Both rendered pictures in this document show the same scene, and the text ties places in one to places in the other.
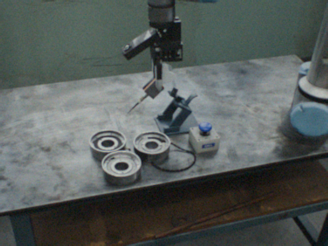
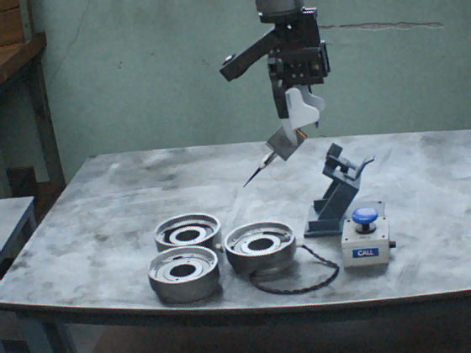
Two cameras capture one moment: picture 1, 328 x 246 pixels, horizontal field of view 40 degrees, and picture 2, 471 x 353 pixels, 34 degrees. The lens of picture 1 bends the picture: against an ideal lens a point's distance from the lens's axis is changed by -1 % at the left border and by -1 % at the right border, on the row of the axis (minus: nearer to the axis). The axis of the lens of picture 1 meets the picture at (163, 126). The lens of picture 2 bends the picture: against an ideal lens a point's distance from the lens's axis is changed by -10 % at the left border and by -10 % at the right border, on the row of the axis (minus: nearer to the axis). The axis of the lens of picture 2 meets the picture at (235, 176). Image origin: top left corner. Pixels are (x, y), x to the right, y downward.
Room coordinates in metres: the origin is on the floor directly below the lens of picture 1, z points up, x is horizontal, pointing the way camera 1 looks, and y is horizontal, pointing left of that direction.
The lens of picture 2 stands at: (0.07, -0.54, 1.43)
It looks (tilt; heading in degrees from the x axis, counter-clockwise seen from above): 24 degrees down; 32
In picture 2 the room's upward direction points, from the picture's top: 9 degrees counter-clockwise
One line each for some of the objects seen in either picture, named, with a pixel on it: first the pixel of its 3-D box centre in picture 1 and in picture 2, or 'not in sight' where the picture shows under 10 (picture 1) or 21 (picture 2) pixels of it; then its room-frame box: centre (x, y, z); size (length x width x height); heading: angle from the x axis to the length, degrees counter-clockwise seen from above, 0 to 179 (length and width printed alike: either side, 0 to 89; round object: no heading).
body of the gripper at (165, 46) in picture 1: (164, 40); (293, 46); (1.17, 0.01, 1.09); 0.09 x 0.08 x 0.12; 103
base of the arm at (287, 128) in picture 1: (307, 117); not in sight; (1.17, -0.45, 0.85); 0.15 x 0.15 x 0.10
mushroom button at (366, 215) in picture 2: (204, 131); (365, 225); (1.07, -0.12, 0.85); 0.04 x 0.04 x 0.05
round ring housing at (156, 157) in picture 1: (151, 147); (261, 249); (1.03, 0.03, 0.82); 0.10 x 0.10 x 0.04
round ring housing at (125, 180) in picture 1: (121, 168); (183, 275); (0.93, 0.11, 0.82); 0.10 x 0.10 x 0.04
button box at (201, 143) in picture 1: (205, 138); (370, 240); (1.07, -0.13, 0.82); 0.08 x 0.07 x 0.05; 108
